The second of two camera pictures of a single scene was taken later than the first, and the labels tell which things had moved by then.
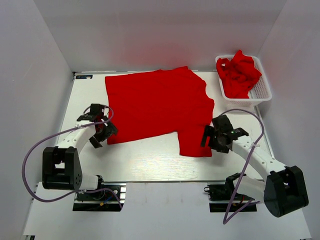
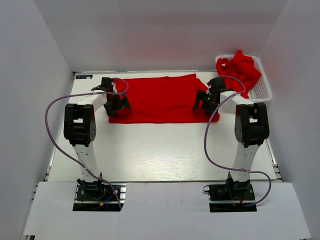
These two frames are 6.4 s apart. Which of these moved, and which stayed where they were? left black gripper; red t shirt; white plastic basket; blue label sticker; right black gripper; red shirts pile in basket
Moved: right black gripper; left black gripper; red t shirt
Stayed: white plastic basket; red shirts pile in basket; blue label sticker
